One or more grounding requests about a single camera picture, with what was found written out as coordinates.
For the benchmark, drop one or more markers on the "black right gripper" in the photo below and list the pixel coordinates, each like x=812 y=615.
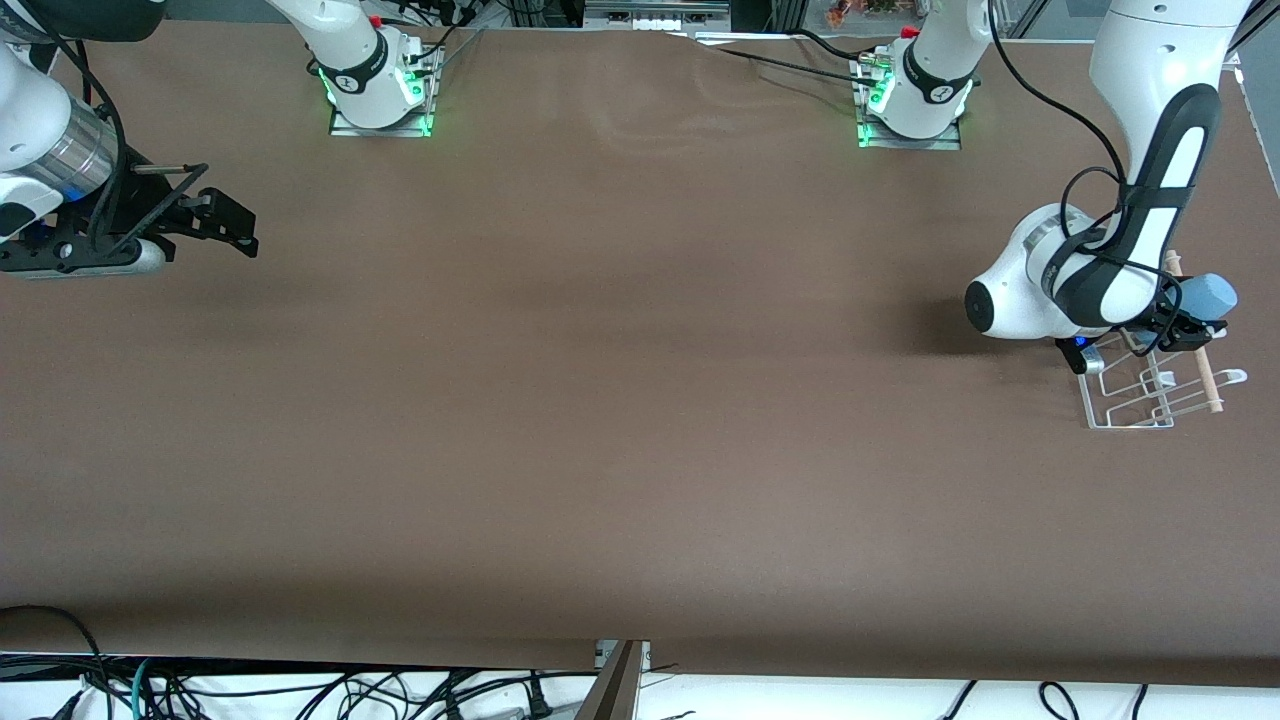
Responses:
x=118 y=205

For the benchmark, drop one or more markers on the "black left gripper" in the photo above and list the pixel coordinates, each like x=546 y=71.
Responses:
x=1177 y=325

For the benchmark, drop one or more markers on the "light blue plastic cup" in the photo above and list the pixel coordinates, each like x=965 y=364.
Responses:
x=1212 y=297

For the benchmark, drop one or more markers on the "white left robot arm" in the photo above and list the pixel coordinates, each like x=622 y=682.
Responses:
x=1150 y=100

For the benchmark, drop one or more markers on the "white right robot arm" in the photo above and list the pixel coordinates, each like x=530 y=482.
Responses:
x=350 y=55

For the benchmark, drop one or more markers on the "wooden rack rod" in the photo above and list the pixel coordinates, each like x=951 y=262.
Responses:
x=1207 y=385

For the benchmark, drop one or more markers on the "brown table cover sheet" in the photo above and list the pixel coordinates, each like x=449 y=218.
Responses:
x=640 y=400

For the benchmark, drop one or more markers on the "white connector strip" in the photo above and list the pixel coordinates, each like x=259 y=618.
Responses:
x=655 y=14

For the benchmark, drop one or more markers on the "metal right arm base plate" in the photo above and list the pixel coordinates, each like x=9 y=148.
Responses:
x=380 y=130

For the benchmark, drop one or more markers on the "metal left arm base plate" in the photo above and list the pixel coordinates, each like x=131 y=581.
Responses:
x=910 y=143

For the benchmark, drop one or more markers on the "metal table frame profile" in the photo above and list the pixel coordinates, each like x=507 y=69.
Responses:
x=615 y=685

